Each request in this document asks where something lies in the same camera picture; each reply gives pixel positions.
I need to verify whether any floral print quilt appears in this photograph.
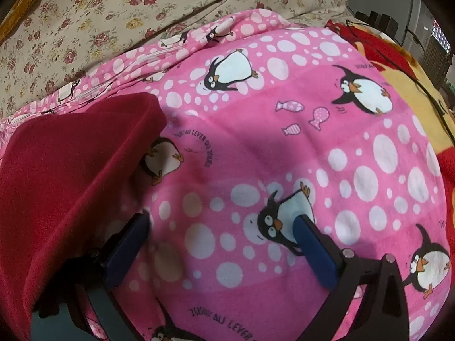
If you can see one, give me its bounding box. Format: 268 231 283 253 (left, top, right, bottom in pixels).
0 0 351 121

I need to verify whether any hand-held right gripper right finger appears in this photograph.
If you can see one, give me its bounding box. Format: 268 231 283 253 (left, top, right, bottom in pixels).
293 215 409 341

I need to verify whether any red and yellow blanket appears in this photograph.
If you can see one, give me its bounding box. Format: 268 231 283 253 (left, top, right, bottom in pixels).
325 19 455 267

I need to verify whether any pink penguin print blanket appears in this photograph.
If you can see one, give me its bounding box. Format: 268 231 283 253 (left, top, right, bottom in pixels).
0 7 450 341

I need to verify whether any black cable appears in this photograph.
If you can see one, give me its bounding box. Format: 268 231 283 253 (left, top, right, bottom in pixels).
346 20 455 130

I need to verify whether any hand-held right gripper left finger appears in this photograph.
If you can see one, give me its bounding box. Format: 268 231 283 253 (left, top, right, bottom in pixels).
32 211 153 341

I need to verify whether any dark box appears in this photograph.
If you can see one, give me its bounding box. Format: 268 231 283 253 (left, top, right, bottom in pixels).
355 10 399 37

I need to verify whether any dark red fleece garment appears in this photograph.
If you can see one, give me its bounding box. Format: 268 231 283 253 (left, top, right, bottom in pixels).
0 92 167 341

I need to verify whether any brown slatted crate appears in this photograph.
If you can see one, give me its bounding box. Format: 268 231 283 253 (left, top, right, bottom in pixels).
424 36 451 88

